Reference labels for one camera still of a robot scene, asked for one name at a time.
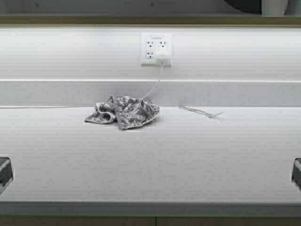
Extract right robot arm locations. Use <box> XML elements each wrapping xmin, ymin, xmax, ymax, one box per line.
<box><xmin>291</xmin><ymin>158</ymin><xmax>301</xmax><ymax>190</ymax></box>

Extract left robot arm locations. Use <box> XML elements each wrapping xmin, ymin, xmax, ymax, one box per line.
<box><xmin>0</xmin><ymin>157</ymin><xmax>14</xmax><ymax>194</ymax></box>

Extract grey patterned cloth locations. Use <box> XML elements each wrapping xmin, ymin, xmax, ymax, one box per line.
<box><xmin>85</xmin><ymin>96</ymin><xmax>160</xmax><ymax>130</ymax></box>

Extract white charger plug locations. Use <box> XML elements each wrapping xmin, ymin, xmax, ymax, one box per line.
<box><xmin>157</xmin><ymin>48</ymin><xmax>170</xmax><ymax>66</ymax></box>

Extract white charger cable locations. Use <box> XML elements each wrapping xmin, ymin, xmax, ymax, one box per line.
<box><xmin>0</xmin><ymin>65</ymin><xmax>164</xmax><ymax>109</ymax></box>

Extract white wall outlet plate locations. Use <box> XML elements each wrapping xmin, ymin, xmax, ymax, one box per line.
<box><xmin>140</xmin><ymin>33</ymin><xmax>173</xmax><ymax>67</ymax></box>

